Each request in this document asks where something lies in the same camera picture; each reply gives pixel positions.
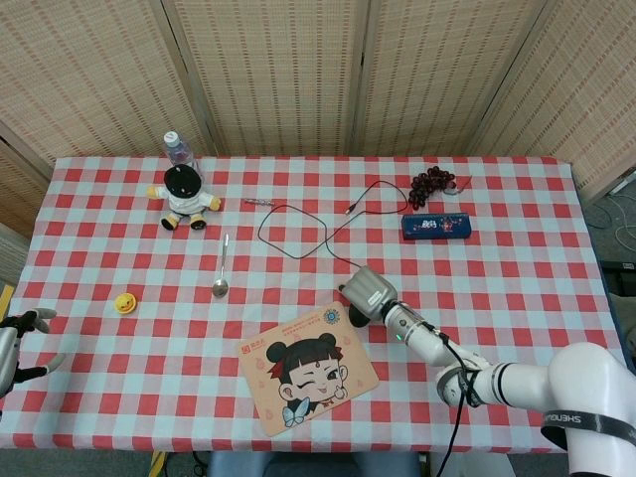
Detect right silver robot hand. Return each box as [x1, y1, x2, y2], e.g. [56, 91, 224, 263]
[337, 266, 398, 322]

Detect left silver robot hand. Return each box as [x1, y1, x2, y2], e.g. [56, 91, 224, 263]
[0, 308, 68, 398]

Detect black round object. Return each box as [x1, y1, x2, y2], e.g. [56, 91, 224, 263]
[348, 302, 371, 329]

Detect pink cartoon mouse pad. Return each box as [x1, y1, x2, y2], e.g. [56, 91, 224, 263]
[235, 300, 380, 438]

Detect blue printed pencil case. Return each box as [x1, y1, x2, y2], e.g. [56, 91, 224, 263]
[400, 212, 473, 243]

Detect dark red grape bunch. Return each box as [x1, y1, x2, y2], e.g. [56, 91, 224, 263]
[409, 166, 472, 210]

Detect silver metal spoon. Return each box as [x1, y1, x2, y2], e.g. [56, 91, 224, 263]
[212, 233, 232, 299]

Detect red white checkered tablecloth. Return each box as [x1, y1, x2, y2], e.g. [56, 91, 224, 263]
[0, 155, 632, 455]

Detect plush doll with black hair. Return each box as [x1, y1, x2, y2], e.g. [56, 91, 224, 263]
[145, 163, 223, 232]

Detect woven bamboo folding screen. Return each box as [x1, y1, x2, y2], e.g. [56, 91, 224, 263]
[0, 0, 636, 239]

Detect clear plastic water bottle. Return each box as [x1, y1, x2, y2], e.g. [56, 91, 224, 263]
[163, 130, 206, 183]

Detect black box on floor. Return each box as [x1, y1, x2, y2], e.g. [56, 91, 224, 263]
[599, 259, 636, 299]

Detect black mouse cable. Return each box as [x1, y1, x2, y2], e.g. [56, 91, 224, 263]
[257, 180, 411, 272]

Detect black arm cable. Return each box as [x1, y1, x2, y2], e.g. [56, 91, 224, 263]
[421, 322, 481, 477]

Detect white floor cables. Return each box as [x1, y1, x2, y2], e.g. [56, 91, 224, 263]
[590, 191, 636, 239]

